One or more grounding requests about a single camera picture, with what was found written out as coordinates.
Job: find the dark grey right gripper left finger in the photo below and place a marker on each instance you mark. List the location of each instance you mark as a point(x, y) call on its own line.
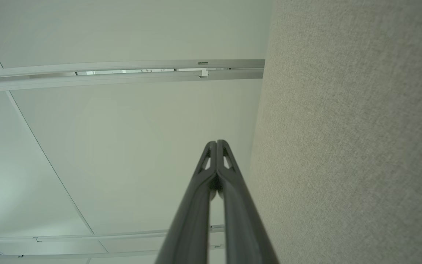
point(189, 227)

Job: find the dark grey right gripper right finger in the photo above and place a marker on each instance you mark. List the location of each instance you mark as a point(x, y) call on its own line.
point(244, 227)

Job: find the grey fabric sofa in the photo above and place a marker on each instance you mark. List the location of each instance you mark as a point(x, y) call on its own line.
point(343, 146)

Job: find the aluminium partition post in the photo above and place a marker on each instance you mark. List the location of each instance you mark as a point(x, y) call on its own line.
point(123, 80)

